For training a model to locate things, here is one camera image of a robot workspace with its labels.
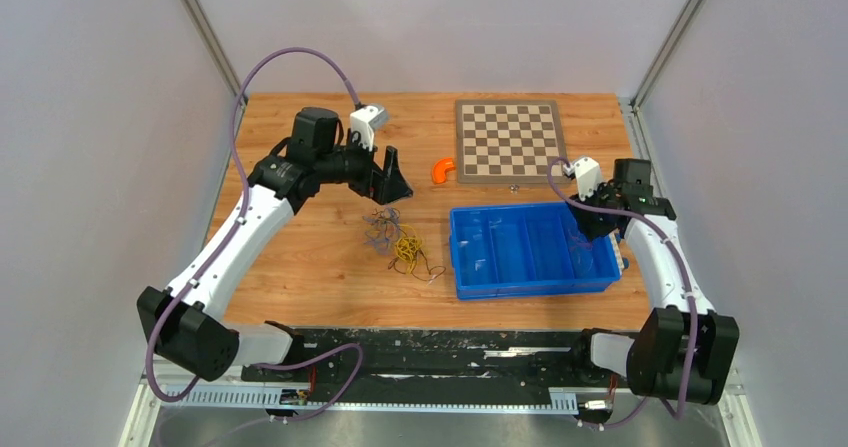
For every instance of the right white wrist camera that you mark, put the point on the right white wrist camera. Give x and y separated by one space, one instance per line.
588 175

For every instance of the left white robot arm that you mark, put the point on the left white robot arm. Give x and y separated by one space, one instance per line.
183 321

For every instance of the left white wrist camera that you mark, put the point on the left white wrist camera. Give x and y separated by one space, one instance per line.
364 124

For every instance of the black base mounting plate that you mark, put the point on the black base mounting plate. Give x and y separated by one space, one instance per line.
438 367

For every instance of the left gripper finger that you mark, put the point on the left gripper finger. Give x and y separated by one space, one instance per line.
391 162
389 188

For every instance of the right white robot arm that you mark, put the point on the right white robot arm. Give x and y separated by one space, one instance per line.
684 350

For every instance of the white toy block strip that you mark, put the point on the white toy block strip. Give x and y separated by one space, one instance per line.
622 262

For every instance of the wooden chessboard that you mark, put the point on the wooden chessboard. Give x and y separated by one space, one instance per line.
507 141

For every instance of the blue plastic divided bin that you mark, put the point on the blue plastic divided bin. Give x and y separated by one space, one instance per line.
526 250

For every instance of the orange curved plastic piece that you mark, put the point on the orange curved plastic piece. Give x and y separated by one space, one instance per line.
441 169

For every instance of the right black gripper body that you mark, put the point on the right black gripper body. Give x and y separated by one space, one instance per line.
600 199

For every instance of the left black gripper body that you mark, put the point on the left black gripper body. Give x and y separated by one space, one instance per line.
353 166

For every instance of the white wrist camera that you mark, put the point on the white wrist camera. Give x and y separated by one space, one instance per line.
588 175
364 124

